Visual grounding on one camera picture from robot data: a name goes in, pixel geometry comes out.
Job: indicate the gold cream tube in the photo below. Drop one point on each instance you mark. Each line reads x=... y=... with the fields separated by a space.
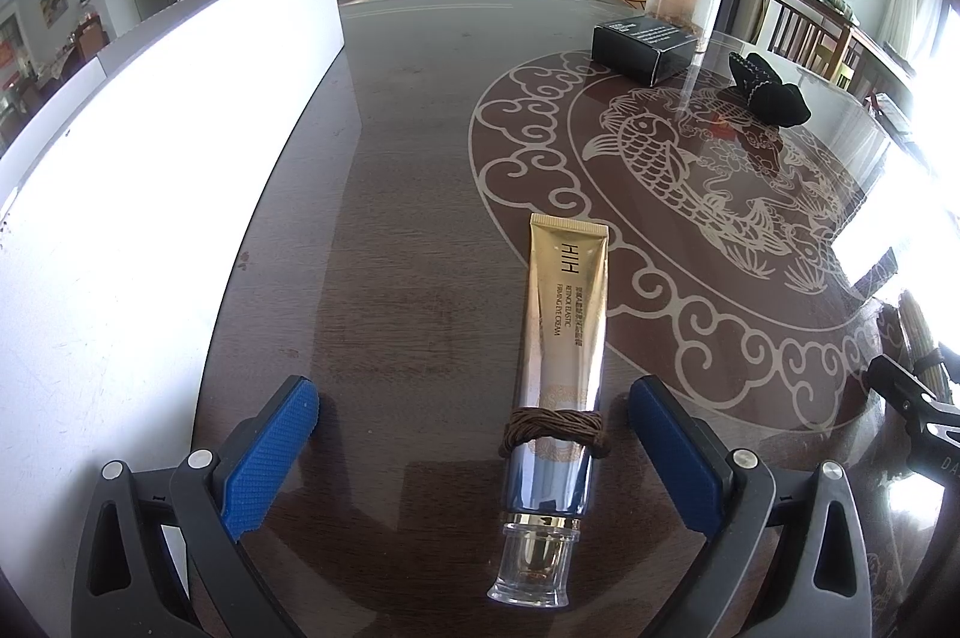
x=555 y=323

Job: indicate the wooden sideboard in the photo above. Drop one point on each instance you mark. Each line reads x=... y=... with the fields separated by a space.
x=892 y=68

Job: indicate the black cardboard box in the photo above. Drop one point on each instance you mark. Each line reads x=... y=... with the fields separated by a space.
x=637 y=45

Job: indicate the bag of wooden cotton swabs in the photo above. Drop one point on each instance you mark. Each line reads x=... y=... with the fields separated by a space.
x=919 y=323

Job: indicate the white board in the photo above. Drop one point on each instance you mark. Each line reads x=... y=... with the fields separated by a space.
x=150 y=195

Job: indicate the wooden chair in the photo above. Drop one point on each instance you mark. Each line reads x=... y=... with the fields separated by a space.
x=802 y=26

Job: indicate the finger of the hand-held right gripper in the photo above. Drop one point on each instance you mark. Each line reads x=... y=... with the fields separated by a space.
x=900 y=383

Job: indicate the black cloth pouch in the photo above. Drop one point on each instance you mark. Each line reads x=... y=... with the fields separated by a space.
x=772 y=94

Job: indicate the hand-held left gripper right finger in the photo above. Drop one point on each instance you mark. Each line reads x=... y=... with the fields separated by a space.
x=675 y=458

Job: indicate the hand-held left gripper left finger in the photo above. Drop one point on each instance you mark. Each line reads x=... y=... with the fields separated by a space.
x=266 y=458

